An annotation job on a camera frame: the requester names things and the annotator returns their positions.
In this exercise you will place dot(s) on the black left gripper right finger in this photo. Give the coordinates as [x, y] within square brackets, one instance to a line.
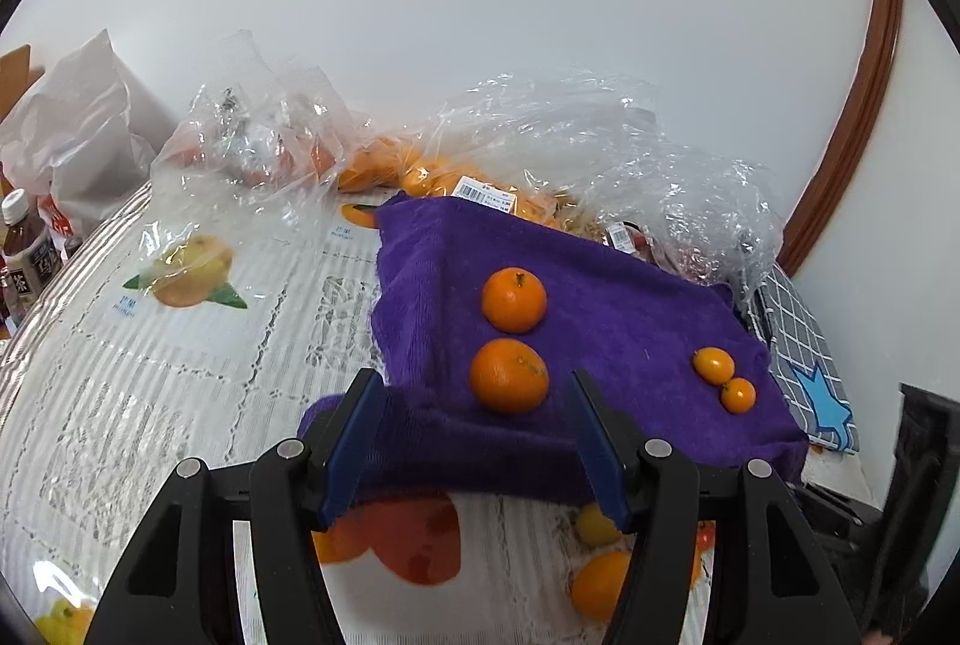
[772, 582]

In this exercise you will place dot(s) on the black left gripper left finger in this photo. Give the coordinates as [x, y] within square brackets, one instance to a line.
[176, 580]

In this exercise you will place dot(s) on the small orange kumquat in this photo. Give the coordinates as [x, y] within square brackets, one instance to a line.
[714, 365]

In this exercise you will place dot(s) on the orange mandarin with stem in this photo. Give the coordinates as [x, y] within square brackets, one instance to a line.
[509, 377]

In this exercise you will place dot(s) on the grey checked star cloth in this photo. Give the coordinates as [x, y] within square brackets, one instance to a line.
[801, 363]

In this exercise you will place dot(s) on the white fruit-print tablecloth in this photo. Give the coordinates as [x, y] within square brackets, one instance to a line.
[104, 390]

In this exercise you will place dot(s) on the dark tea bottle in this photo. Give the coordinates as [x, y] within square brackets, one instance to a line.
[28, 249]

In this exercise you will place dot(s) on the clear bag of longans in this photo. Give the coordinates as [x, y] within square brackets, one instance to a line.
[709, 219]

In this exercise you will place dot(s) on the purple towel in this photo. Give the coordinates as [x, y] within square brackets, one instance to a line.
[632, 327]

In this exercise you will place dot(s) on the brown wooden trim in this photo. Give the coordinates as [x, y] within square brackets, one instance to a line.
[850, 136]

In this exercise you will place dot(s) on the white plastic bag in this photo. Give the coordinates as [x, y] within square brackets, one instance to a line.
[85, 135]

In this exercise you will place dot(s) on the clear bag of mandarins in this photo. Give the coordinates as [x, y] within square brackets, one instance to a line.
[256, 134]

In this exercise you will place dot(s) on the clear bag of kumquats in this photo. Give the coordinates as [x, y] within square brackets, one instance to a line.
[542, 140]

